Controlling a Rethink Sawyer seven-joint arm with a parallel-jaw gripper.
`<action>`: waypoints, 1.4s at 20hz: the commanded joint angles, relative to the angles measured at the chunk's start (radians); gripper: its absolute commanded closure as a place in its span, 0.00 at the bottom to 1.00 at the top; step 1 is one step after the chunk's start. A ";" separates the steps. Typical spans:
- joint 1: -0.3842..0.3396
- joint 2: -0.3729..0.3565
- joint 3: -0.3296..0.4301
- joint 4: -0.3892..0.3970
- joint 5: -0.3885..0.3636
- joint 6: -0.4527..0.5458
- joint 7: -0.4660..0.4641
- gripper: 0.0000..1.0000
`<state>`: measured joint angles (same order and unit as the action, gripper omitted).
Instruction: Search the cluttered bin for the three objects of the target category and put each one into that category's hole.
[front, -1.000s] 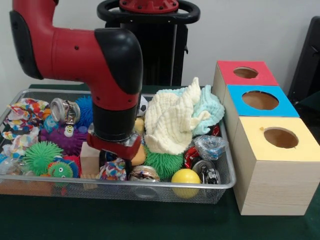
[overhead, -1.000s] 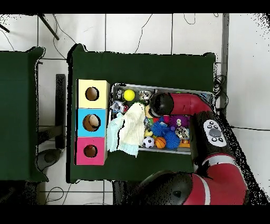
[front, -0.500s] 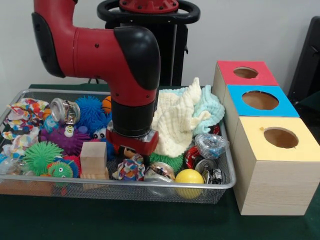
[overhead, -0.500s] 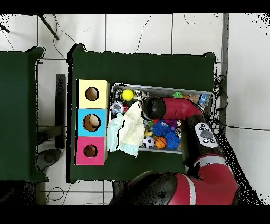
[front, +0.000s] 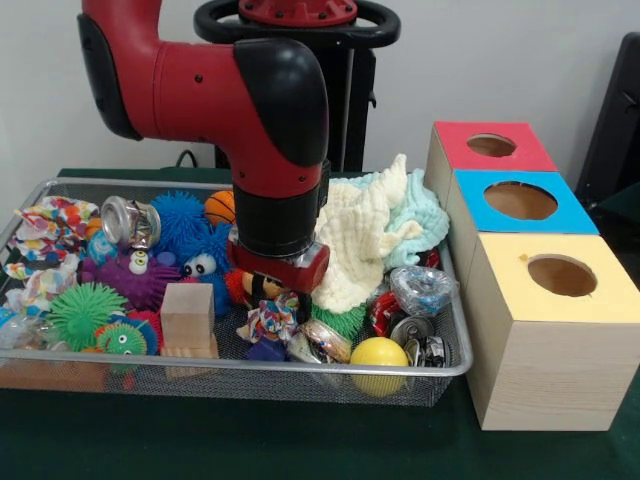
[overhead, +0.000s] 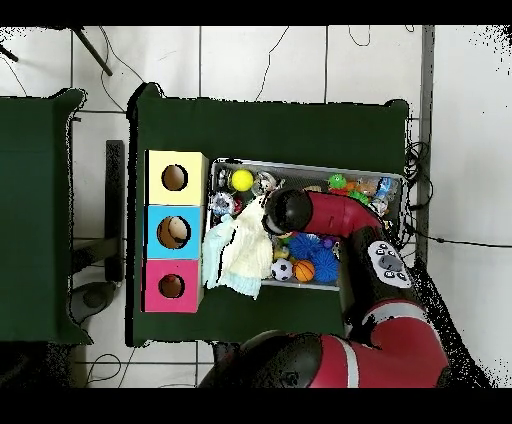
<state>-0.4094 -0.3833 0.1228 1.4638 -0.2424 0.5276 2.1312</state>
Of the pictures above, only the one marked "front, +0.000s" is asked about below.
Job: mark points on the multicoloured spiky caterpillar toy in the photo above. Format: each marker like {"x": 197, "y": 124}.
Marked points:
{"x": 122, "y": 340}

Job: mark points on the orange toy basketball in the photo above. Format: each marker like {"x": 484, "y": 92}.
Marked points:
{"x": 220, "y": 210}

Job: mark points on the black monitor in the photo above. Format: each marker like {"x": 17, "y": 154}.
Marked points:
{"x": 620, "y": 125}

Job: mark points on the large green spiky ball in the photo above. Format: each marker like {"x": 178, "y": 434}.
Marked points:
{"x": 345, "y": 322}

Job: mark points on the wooden box with three holes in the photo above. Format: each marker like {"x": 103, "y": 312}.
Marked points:
{"x": 550, "y": 370}

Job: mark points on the plain wooden cube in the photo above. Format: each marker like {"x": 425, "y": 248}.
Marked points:
{"x": 187, "y": 310}

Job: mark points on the green spiky rubber toy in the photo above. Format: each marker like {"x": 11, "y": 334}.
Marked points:
{"x": 85, "y": 315}

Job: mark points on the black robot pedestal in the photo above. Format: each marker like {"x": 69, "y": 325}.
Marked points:
{"x": 357, "y": 110}

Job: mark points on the dark green tablecloth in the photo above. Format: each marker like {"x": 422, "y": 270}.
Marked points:
{"x": 625, "y": 210}
{"x": 250, "y": 445}

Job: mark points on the multicoloured patchwork cloth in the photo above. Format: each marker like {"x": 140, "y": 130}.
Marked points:
{"x": 272, "y": 320}

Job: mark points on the cream and mint cloth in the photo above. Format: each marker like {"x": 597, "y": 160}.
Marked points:
{"x": 360, "y": 235}

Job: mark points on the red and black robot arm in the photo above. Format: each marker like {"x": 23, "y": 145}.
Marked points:
{"x": 200, "y": 90}

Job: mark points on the yellow ball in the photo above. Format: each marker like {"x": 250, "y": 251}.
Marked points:
{"x": 379, "y": 362}

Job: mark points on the purple spiky rubber toy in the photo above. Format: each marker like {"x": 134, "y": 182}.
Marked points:
{"x": 130, "y": 282}

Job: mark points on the blue spiky rubber ball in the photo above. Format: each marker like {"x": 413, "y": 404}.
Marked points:
{"x": 177, "y": 215}

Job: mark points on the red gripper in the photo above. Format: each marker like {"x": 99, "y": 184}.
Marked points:
{"x": 280, "y": 272}

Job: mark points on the blue spiky toy with eyes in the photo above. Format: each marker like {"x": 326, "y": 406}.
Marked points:
{"x": 210, "y": 245}

